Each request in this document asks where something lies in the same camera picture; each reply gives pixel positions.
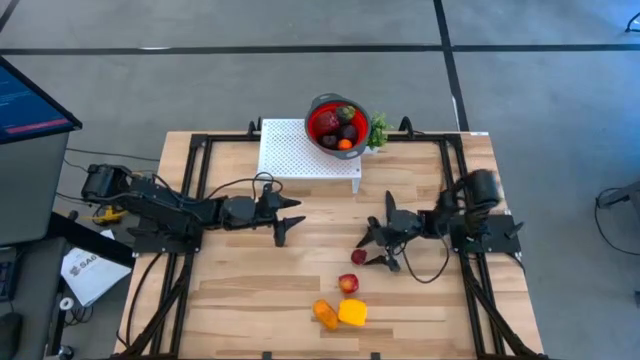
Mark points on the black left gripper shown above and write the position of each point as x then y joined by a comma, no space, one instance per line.
267,210

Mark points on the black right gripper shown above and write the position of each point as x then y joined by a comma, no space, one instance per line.
400,227

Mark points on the red strawberry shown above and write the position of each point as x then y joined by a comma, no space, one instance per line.
358,256

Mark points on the black kitchen knife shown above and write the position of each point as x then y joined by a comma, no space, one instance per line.
390,202

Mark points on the red yellow apple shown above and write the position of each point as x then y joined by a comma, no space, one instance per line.
348,283

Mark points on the yellow bell pepper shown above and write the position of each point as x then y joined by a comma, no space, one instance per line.
352,312

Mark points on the purple plum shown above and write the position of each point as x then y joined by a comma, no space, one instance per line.
329,141

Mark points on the small orange fruit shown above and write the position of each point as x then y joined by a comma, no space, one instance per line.
344,144

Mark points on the dark red long fruit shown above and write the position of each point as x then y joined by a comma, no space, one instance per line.
326,121

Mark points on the dark plum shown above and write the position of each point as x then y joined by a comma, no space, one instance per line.
348,133

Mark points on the dark fruit with green top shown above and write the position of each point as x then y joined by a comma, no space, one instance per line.
345,113

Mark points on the red grey collapsible colander bowl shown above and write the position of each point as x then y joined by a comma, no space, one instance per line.
330,97

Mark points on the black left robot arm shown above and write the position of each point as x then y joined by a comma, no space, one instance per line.
165,205

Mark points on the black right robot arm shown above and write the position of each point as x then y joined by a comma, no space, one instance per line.
482,187

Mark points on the white perforated metal shelf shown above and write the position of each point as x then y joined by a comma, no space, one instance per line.
287,150

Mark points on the small green potted plant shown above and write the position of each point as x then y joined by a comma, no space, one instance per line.
378,131

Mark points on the white paper sheet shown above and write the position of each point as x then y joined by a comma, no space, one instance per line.
92,275

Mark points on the white round tape roll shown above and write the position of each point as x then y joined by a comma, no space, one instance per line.
66,303

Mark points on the grey chair base leg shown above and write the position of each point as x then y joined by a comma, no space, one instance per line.
620,196

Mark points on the dark side desk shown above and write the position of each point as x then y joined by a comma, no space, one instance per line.
35,285

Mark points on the blue-screen computer monitor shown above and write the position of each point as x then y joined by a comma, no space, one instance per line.
25,105

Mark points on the black keyboard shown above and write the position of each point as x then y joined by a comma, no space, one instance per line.
6,272

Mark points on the black computer mouse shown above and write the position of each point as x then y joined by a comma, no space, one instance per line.
10,330

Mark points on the black aluminium table frame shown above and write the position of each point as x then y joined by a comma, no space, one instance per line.
425,137

